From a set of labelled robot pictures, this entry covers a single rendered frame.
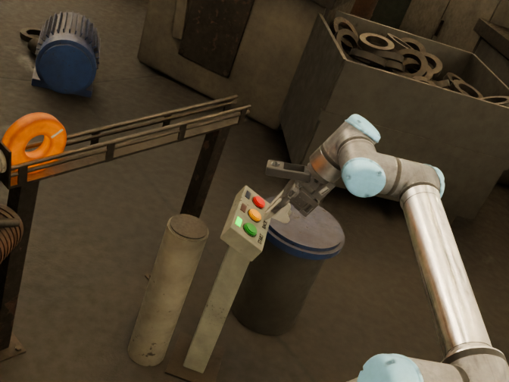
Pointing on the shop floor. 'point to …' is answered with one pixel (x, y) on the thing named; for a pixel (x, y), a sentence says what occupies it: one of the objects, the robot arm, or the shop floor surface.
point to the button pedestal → (220, 295)
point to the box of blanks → (402, 104)
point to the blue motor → (67, 54)
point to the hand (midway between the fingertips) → (265, 214)
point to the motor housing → (10, 235)
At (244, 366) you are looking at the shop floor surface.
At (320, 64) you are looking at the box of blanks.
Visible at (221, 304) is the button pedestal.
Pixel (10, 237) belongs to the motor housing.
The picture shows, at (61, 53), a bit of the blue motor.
